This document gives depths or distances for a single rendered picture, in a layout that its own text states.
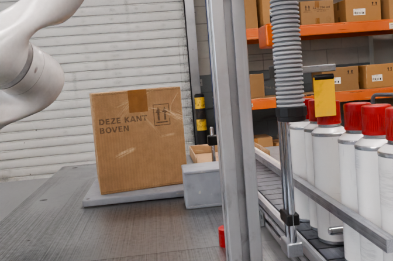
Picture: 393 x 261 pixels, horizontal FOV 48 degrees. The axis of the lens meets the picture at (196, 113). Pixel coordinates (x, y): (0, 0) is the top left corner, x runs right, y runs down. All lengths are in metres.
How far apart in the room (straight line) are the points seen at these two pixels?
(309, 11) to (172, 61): 1.57
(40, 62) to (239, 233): 0.57
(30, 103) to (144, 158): 0.35
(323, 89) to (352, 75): 4.28
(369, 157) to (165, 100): 0.77
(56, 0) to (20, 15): 0.08
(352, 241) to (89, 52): 4.62
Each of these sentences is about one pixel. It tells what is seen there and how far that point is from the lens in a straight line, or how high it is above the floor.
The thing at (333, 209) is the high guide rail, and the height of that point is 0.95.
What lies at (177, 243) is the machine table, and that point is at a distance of 0.86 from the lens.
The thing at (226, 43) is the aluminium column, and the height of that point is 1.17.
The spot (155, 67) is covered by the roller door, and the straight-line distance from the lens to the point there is 5.02.
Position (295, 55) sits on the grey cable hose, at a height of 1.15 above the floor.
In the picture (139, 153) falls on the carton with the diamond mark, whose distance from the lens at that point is 1.20.
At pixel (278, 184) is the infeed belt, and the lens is 1.04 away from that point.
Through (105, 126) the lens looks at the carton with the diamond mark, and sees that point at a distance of 1.18.
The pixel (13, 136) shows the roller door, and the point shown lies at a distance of 5.22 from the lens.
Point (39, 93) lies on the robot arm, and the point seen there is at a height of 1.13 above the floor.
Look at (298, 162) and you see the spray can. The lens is 0.75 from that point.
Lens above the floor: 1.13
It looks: 4 degrees down
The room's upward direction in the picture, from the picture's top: 5 degrees counter-clockwise
